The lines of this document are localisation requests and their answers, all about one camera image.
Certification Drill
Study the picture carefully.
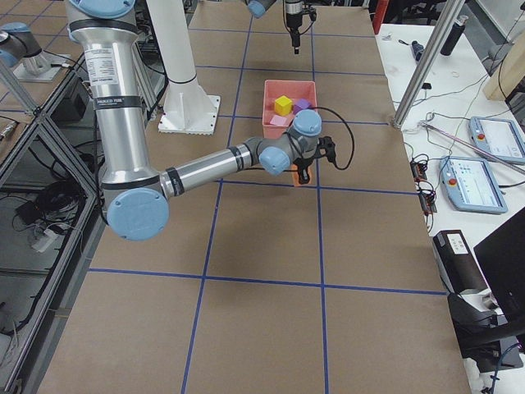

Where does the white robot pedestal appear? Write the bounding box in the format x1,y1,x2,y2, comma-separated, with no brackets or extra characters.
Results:
147,0,221,135

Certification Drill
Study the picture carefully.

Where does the aluminium frame post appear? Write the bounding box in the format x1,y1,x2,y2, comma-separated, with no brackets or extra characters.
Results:
392,0,465,129

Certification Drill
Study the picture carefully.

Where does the pink foam block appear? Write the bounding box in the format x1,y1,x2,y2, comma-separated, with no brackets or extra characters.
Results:
269,115,289,126

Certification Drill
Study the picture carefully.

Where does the black bottle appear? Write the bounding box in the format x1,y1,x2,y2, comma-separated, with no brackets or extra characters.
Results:
440,15,468,56

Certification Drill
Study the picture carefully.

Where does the teach pendant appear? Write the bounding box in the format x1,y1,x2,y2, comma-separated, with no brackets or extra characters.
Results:
439,156,508,214
468,117,524,164

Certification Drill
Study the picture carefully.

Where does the far teach pendant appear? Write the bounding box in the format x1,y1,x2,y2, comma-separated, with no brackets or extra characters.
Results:
468,117,524,164

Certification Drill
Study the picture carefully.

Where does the purple foam block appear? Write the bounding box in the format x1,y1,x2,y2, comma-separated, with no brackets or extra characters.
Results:
292,98,313,115

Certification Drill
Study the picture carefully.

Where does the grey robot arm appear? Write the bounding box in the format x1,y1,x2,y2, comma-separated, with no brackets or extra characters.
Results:
247,0,317,55
66,1,322,241

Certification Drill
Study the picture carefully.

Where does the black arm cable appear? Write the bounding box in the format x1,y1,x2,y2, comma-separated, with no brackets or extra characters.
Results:
303,106,354,171

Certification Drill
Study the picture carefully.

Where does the near teach pendant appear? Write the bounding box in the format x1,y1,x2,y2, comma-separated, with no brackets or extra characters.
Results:
439,156,508,214

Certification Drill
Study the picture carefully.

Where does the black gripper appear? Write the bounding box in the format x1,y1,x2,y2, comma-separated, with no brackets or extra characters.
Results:
284,0,317,55
294,144,319,185

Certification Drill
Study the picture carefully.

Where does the black monitor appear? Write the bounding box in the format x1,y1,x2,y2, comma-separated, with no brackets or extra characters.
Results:
474,208,524,321

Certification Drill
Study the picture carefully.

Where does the pink plastic bin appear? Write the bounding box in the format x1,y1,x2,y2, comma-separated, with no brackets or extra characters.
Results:
262,80,317,139

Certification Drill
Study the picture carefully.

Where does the black box with label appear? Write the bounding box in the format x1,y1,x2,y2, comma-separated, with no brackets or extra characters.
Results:
432,230,487,295

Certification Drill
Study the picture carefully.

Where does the yellow foam block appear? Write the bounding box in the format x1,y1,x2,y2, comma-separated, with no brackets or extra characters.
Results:
274,95,294,117

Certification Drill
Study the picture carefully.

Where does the orange foam block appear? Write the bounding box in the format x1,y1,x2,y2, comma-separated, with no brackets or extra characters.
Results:
291,169,312,187

